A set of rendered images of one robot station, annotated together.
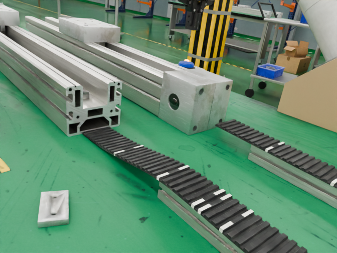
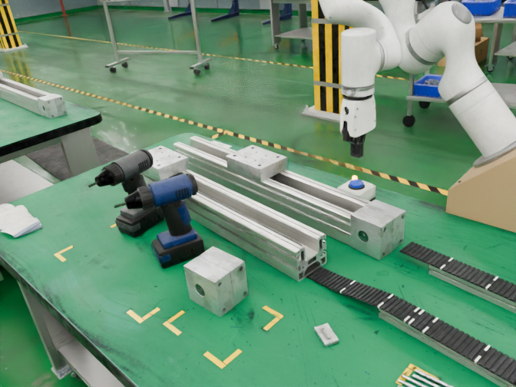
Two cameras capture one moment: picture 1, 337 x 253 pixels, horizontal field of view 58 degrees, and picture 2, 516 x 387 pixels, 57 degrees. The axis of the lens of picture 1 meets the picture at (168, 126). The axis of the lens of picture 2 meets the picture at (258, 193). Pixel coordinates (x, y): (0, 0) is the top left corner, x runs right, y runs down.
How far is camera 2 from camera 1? 0.65 m
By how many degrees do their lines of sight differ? 5
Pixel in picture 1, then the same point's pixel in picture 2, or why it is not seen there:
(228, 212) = (425, 321)
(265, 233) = (446, 329)
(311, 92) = (471, 196)
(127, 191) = (358, 315)
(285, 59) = not seen: hidden behind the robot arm
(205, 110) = (389, 239)
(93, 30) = (266, 169)
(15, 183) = (293, 324)
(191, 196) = (401, 315)
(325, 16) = (474, 123)
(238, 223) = (431, 326)
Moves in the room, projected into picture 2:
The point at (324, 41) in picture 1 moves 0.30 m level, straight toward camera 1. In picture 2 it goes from (477, 142) to (468, 193)
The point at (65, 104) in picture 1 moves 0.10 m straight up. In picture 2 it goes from (296, 262) to (294, 224)
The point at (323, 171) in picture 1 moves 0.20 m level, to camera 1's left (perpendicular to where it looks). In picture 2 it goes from (481, 279) to (384, 285)
